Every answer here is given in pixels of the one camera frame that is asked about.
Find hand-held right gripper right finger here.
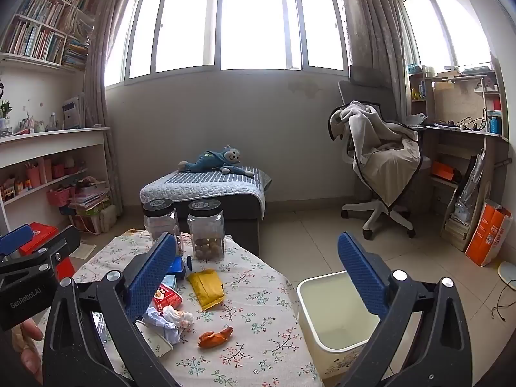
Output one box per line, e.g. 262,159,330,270
338,232,473,387

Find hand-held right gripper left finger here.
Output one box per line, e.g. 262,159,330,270
42,232,180,387

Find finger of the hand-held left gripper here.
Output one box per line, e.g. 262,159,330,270
0,224,34,256
0,226,81,275

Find small blue box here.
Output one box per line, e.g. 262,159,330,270
168,256,187,281

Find red paper noodle cup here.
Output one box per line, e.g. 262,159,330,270
152,283,183,316

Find blue white wrapper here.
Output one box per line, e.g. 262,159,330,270
144,306,180,346

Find white plastic bin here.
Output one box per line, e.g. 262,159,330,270
297,271,382,380

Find yellow snack packet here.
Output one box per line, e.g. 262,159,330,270
187,269,225,311

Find orange peel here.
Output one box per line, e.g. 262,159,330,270
197,326,234,348

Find person's left hand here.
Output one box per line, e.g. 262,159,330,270
11,318,44,385

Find red cardboard box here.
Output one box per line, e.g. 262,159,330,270
18,222,75,281

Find white paper sheet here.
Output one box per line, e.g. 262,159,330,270
70,241,98,259

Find pink plastic basket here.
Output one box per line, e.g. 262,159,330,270
46,187,72,207

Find clear jar with black lid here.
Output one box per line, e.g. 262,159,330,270
143,198,181,257

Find stack of papers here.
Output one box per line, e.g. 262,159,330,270
68,177,111,211

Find white cloth bag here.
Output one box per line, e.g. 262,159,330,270
100,205,118,233

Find grey white office chair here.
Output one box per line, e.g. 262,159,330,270
338,65,433,240

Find clear jar of round nuts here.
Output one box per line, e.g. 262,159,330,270
187,199,225,261

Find blue striped quilted mat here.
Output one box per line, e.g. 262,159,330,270
140,166,272,221

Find white shelf unit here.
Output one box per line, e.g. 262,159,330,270
0,126,112,235

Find dark grey ottoman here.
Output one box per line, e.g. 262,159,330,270
176,193,267,257

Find floral tablecloth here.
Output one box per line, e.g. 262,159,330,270
34,230,324,387

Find beige blanket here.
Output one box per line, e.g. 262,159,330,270
328,101,423,207

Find blue plush monkey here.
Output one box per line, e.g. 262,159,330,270
178,144,256,177

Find orange paper bag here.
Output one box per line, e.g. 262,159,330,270
465,199,512,268

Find orange shoe box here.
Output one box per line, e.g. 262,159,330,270
430,161,459,182

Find white blue upright box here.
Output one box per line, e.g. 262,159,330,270
61,95,85,130

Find white bathroom scale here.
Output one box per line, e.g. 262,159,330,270
496,261,516,291

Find grey curtain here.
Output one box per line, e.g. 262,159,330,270
336,0,409,122
83,0,134,215

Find wooden desk with hutch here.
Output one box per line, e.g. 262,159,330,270
407,64,510,253

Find shelf of books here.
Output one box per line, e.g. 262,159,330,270
0,0,100,72

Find narrow white-framed window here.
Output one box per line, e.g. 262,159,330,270
397,0,495,75

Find wide white-framed window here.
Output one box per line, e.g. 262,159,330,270
104,0,350,88

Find black cable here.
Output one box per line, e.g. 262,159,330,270
492,280,516,324

